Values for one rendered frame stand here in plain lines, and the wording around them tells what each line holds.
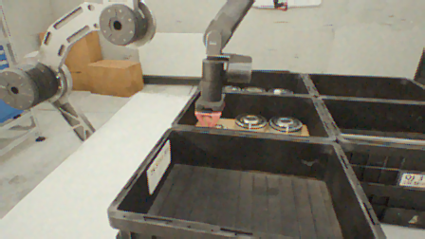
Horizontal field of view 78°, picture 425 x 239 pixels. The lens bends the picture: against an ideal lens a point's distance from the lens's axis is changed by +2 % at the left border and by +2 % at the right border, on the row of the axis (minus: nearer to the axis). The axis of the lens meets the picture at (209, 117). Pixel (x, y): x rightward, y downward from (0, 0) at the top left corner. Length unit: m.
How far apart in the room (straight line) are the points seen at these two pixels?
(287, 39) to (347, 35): 0.77
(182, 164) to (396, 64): 3.99
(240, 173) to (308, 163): 0.16
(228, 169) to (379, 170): 0.35
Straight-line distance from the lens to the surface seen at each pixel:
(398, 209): 0.81
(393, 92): 1.31
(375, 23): 4.19
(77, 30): 1.24
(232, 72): 0.65
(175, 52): 3.85
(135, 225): 0.43
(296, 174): 0.67
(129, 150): 1.03
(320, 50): 4.01
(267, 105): 0.90
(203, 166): 0.68
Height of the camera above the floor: 1.22
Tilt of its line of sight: 25 degrees down
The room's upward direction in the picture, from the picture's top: straight up
